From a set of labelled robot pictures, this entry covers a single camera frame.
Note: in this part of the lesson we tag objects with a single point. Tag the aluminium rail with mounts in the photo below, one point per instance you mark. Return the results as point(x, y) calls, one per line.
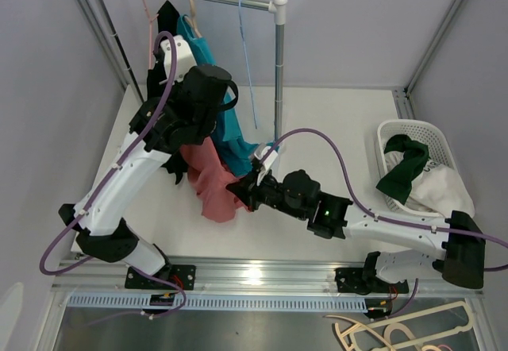
point(219, 276)

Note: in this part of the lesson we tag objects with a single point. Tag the light blue wire hanger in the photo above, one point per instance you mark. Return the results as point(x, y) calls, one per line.
point(247, 66)

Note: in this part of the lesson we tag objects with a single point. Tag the salmon pink t shirt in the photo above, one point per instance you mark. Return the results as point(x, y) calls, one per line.
point(209, 178)

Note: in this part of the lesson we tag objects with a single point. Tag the teal t shirt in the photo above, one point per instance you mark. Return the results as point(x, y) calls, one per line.
point(228, 138)

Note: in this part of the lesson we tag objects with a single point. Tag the silver clothes rack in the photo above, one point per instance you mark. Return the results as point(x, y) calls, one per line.
point(278, 8)

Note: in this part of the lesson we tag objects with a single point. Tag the white laundry basket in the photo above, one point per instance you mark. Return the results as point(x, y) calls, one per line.
point(420, 131)

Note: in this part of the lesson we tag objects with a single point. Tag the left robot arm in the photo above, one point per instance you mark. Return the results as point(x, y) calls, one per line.
point(185, 114)

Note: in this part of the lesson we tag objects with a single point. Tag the beige wooden hanger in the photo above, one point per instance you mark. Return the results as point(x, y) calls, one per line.
point(192, 19)

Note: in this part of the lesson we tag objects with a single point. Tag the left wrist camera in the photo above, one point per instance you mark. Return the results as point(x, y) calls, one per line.
point(184, 59)

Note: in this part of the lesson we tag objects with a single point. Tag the green and white t shirt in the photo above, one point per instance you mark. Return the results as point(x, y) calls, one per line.
point(412, 168)

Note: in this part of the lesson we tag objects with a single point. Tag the beige hangers on floor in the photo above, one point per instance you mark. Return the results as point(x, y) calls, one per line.
point(394, 333)

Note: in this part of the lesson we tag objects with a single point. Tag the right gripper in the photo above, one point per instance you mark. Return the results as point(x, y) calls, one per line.
point(250, 194)

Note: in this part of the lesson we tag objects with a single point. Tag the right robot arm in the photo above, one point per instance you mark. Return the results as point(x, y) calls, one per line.
point(448, 247)

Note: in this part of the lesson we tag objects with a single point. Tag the pink plastic hanger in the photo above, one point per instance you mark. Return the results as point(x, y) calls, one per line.
point(150, 18)

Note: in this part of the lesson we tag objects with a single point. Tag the white cable duct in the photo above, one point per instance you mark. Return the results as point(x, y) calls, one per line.
point(324, 304)

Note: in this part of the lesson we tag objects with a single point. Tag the black t shirt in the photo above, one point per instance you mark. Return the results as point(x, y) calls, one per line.
point(166, 21)

